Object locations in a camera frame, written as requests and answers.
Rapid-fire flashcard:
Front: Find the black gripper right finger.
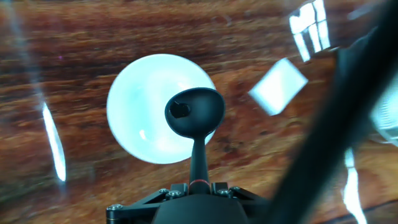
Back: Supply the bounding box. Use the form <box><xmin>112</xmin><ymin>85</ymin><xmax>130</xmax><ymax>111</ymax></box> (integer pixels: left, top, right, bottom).
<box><xmin>211</xmin><ymin>182</ymin><xmax>271</xmax><ymax>224</ymax></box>

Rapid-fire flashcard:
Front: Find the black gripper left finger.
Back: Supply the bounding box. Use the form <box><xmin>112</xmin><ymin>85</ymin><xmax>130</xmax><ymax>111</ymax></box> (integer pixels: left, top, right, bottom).
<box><xmin>106</xmin><ymin>183</ymin><xmax>189</xmax><ymax>224</ymax></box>

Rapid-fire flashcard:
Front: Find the black ladle with red ring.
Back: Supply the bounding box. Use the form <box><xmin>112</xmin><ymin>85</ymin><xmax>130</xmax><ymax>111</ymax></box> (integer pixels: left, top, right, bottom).
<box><xmin>164</xmin><ymin>87</ymin><xmax>226</xmax><ymax>195</ymax></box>

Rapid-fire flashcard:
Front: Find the white ceramic bowl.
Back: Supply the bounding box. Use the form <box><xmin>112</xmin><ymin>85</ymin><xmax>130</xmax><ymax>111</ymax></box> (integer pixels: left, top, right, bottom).
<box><xmin>106</xmin><ymin>53</ymin><xmax>218</xmax><ymax>165</ymax></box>

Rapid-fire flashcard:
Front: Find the white sponge block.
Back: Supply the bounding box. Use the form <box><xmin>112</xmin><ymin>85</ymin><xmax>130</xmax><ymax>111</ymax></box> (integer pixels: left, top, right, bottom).
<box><xmin>248</xmin><ymin>57</ymin><xmax>309</xmax><ymax>117</ymax></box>

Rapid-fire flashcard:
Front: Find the wood pattern table mat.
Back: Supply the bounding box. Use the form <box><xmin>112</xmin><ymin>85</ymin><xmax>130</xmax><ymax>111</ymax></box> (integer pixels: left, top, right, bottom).
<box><xmin>0</xmin><ymin>0</ymin><xmax>398</xmax><ymax>224</ymax></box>

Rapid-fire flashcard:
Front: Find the black camera cable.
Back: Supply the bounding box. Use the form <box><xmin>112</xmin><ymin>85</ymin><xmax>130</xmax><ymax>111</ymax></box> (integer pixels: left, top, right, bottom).
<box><xmin>254</xmin><ymin>0</ymin><xmax>398</xmax><ymax>224</ymax></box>

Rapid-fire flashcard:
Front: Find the steel pot with black handles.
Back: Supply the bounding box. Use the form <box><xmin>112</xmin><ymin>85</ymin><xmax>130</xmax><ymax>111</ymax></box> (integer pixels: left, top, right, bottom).
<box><xmin>334</xmin><ymin>29</ymin><xmax>398</xmax><ymax>149</ymax></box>

